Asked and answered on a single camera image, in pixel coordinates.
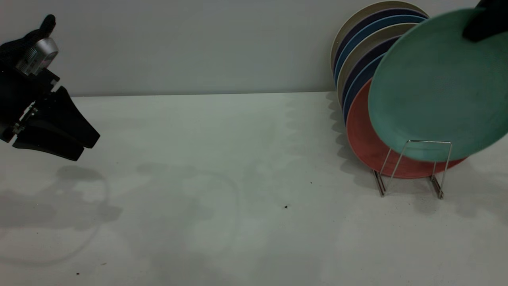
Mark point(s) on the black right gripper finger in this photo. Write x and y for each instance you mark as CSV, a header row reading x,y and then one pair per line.
x,y
488,22

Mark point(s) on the navy plate with blue rim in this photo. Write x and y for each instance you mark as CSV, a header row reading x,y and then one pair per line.
x,y
359,79

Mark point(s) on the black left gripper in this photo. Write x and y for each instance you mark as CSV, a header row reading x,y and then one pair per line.
x,y
16,95

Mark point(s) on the teal blue plate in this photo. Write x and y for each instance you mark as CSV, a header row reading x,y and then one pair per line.
x,y
375,28

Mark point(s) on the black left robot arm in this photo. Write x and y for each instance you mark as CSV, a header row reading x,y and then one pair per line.
x,y
12,51

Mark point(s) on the pink round plate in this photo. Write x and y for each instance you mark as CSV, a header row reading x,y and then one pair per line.
x,y
361,135

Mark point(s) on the green round plate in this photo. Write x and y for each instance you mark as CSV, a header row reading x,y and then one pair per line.
x,y
436,87

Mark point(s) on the beige plate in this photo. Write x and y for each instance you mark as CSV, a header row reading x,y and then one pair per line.
x,y
381,35
355,18

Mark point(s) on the dark purple plate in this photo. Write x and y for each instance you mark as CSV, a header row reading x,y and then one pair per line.
x,y
359,27
369,55

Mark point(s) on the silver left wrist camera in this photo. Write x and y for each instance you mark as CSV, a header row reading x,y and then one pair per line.
x,y
37,55

